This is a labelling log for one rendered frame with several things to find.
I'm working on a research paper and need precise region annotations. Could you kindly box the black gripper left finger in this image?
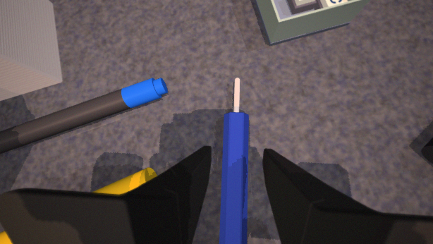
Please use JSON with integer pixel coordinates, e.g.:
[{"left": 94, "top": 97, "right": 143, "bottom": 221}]
[{"left": 0, "top": 146, "right": 212, "bottom": 244}]

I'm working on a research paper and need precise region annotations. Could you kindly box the blue stylus with grey tip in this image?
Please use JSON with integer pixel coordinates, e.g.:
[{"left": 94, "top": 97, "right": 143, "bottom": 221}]
[{"left": 219, "top": 78, "right": 249, "bottom": 244}]

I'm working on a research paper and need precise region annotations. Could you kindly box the yellow cylindrical rod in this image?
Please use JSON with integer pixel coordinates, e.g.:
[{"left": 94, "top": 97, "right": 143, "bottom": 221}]
[{"left": 0, "top": 167, "right": 157, "bottom": 244}]

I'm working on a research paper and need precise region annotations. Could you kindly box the keyboard with cream letter keys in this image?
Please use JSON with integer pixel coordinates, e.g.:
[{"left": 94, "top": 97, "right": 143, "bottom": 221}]
[{"left": 255, "top": 0, "right": 370, "bottom": 46}]

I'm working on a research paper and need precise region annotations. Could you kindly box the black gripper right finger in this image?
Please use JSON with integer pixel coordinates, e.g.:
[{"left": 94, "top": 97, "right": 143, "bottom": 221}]
[{"left": 262, "top": 149, "right": 433, "bottom": 244}]

